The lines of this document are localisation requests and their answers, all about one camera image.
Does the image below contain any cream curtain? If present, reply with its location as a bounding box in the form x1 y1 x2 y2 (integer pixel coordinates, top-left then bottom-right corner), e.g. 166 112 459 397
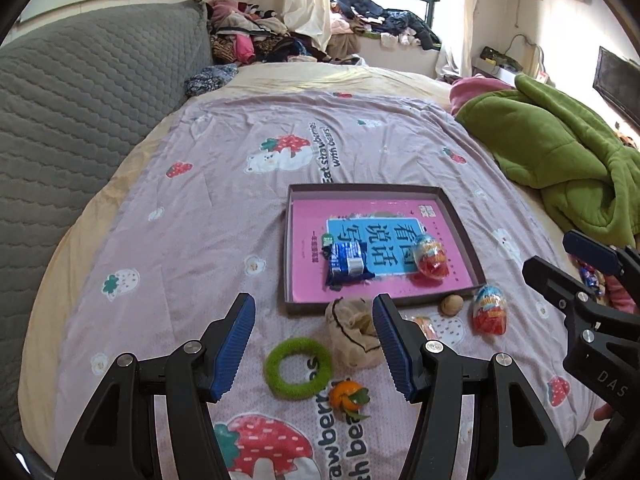
435 0 488 81
282 0 333 58

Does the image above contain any green fleece blanket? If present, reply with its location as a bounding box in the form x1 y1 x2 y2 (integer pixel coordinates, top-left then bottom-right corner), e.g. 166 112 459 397
455 74 640 248

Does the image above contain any pile of mixed clothes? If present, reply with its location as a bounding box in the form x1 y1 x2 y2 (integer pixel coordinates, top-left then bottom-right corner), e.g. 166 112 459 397
206 0 331 66

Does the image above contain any tangerine with leaves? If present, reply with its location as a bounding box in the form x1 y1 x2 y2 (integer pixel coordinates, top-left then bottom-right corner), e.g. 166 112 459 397
328 380 372 422

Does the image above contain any pile of dark clothes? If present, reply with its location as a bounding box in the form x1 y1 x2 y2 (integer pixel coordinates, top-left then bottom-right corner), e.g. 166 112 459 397
330 0 443 51

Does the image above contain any small pink cloth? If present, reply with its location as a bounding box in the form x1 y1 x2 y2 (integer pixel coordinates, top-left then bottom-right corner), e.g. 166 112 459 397
606 279 638 314

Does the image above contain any pink strawberry printed bed sheet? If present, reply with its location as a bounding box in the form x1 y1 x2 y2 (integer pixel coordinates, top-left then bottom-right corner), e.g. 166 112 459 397
52 92 606 480

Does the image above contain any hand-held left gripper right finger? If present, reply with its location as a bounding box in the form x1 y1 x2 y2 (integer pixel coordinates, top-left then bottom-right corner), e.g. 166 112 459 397
371 293 578 480

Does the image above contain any red plastic egg toy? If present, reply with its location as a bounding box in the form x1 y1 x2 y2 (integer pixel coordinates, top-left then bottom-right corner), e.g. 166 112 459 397
471 284 509 337
413 233 449 281

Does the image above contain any colourful candy packet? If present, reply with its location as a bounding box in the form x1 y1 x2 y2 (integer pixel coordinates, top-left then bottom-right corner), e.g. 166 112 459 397
572 255 608 306

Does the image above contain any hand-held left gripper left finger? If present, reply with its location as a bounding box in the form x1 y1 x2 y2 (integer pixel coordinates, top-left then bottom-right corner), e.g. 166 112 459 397
54 292 257 480

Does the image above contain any grey quilted headboard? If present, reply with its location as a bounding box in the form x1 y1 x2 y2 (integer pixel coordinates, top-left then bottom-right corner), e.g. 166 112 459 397
0 0 213 441

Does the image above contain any beige cloth pouch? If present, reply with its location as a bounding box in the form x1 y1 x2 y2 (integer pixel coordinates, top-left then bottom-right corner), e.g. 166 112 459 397
324 298 386 372

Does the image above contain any green fuzzy ring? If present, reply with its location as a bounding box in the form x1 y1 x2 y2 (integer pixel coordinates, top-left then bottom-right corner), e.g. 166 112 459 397
264 337 334 402

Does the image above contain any black television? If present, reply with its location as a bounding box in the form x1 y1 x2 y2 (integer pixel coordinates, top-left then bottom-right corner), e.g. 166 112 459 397
592 46 640 126

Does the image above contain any white cable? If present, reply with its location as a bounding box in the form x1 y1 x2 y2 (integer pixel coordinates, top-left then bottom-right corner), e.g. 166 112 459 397
509 34 545 77

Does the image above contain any blue floral cloth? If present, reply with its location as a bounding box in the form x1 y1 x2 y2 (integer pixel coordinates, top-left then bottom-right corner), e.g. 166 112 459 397
184 64 240 98

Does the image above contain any clear wafer snack packet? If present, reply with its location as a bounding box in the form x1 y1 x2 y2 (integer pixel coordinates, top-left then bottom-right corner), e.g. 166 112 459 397
402 314 441 343

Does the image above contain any blue snack packet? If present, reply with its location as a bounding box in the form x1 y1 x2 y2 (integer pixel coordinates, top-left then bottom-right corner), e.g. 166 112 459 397
322 240 376 289

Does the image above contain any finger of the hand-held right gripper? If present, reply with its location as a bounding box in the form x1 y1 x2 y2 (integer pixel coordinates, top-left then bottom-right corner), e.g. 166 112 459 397
521 255 603 323
562 230 640 281

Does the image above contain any shallow cardboard box tray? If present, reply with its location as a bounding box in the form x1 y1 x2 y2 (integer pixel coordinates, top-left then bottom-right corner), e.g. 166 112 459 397
284 183 487 317

